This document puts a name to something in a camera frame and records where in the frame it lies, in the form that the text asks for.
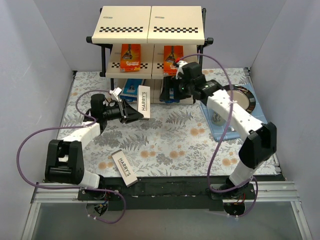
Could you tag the white Harry's box front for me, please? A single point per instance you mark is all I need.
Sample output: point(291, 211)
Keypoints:
point(124, 167)

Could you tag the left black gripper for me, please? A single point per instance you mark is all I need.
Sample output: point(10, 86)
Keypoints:
point(123, 110)

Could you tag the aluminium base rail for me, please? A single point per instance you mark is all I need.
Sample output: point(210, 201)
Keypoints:
point(167, 208)

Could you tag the white harry's box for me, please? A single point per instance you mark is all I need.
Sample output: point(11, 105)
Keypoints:
point(144, 101)
point(124, 167)

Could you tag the silver fork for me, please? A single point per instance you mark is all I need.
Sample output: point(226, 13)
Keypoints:
point(231, 129)

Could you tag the orange Gillette razor pack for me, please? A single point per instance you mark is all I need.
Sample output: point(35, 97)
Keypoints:
point(130, 60)
point(170, 55)

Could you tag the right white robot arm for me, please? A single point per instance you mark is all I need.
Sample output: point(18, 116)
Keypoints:
point(259, 138)

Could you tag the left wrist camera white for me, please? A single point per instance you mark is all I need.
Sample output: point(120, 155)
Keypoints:
point(115, 94)

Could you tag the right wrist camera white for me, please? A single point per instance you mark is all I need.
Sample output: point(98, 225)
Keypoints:
point(180, 72)

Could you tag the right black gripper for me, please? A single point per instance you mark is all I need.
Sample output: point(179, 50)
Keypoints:
point(172, 88)

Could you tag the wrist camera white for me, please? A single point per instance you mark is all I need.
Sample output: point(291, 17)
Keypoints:
point(115, 94)
point(180, 72)

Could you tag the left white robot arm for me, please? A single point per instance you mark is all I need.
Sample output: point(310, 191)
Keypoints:
point(65, 158)

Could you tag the beige ceramic mug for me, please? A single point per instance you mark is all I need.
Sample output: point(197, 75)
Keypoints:
point(217, 120)

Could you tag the blue razor box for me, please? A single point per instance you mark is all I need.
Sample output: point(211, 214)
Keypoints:
point(130, 89)
point(171, 96)

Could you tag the dark rimmed plate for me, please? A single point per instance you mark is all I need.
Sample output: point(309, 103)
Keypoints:
point(244, 97)

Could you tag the blue checked cloth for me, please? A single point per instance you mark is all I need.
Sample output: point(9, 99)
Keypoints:
point(217, 131)

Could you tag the floral table mat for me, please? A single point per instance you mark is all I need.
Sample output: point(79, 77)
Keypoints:
point(175, 141)

